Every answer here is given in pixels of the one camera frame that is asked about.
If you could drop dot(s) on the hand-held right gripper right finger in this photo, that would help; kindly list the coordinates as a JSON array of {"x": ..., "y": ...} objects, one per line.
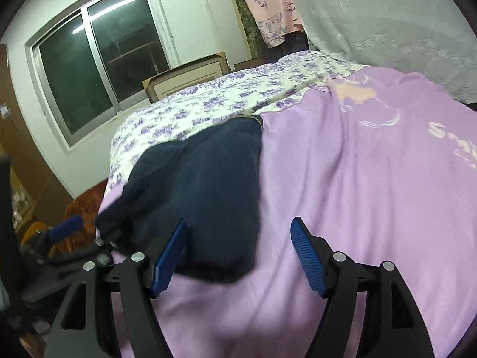
[{"x": 309, "y": 257}]

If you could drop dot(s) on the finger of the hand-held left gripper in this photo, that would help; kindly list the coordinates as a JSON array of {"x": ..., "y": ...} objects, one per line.
[
  {"x": 65, "y": 229},
  {"x": 80, "y": 251}
]

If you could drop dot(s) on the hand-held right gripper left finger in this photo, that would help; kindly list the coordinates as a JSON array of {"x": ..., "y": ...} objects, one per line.
[{"x": 171, "y": 261}]

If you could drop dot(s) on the navy blue cardigan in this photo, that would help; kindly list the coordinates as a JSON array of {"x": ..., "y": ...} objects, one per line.
[{"x": 201, "y": 194}]

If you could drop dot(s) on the orange brown cloth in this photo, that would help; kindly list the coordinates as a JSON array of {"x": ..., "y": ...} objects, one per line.
[{"x": 84, "y": 207}]

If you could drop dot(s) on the purple printed blanket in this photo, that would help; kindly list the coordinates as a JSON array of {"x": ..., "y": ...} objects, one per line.
[{"x": 354, "y": 201}]

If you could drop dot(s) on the brown wooden wardrobe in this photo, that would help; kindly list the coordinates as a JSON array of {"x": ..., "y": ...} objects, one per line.
[{"x": 22, "y": 138}]

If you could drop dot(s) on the sliding glass window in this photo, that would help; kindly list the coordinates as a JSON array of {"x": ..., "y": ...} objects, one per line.
[{"x": 74, "y": 67}]

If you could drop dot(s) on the white purple floral bedsheet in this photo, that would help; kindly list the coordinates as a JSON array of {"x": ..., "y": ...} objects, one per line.
[{"x": 223, "y": 100}]

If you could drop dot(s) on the dark green patterned panel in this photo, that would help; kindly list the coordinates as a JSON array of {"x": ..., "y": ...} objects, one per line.
[{"x": 244, "y": 26}]

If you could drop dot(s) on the white lace cloth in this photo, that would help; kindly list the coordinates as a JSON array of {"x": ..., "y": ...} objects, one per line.
[{"x": 391, "y": 18}]

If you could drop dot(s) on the pink floral cloth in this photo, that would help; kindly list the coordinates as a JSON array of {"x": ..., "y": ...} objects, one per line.
[{"x": 268, "y": 3}]

